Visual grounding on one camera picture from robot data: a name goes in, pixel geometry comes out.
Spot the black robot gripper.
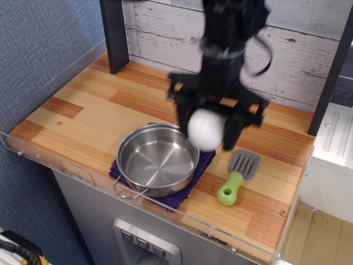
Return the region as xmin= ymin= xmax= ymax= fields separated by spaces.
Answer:
xmin=168 ymin=51 xmax=269 ymax=151

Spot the white toy mushroom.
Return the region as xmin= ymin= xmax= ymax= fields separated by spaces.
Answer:
xmin=188 ymin=108 xmax=226 ymax=152

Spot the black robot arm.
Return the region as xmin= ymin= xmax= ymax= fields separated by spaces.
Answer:
xmin=168 ymin=1 xmax=270 ymax=151

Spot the stainless steel pot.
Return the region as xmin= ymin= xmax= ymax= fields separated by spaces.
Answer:
xmin=113 ymin=120 xmax=201 ymax=200

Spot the green grey toy spatula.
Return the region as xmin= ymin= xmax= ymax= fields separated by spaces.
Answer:
xmin=217 ymin=149 xmax=261 ymax=206

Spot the purple cloth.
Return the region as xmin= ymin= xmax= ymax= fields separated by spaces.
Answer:
xmin=108 ymin=122 xmax=217 ymax=210

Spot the white side cabinet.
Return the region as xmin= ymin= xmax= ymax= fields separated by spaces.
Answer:
xmin=299 ymin=103 xmax=352 ymax=222

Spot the grey toy fridge cabinet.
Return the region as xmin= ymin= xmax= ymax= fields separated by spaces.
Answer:
xmin=54 ymin=172 xmax=281 ymax=264

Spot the silver dispenser panel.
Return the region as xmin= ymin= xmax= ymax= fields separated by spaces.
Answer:
xmin=113 ymin=218 xmax=181 ymax=264

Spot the clear acrylic guard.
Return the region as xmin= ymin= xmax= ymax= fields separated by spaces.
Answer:
xmin=0 ymin=38 xmax=315 ymax=262

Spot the black yellow object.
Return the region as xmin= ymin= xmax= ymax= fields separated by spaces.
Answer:
xmin=1 ymin=231 xmax=50 ymax=265

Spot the dark right post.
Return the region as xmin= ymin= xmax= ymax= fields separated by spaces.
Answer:
xmin=307 ymin=4 xmax=352 ymax=136

